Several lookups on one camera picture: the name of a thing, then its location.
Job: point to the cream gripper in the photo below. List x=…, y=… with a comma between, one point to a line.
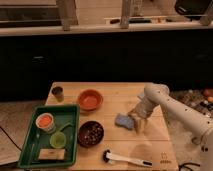
x=139, y=117

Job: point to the blue sponge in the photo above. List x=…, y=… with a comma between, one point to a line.
x=124, y=121

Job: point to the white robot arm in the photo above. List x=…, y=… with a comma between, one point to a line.
x=201, y=126

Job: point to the red bowl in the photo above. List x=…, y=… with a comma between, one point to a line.
x=90, y=99

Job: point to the dark brown bowl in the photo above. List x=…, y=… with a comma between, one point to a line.
x=90, y=134

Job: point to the tan sponge block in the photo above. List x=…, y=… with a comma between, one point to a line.
x=51, y=154

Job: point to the small dark cup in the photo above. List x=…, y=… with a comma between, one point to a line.
x=57, y=92

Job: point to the green measuring scoop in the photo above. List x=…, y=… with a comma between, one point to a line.
x=58, y=139

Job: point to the orange filled white cup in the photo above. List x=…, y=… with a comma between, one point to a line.
x=45, y=122

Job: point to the green plastic tray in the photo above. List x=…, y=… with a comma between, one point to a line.
x=36, y=139

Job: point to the white handled dish brush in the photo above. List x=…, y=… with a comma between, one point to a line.
x=108, y=155

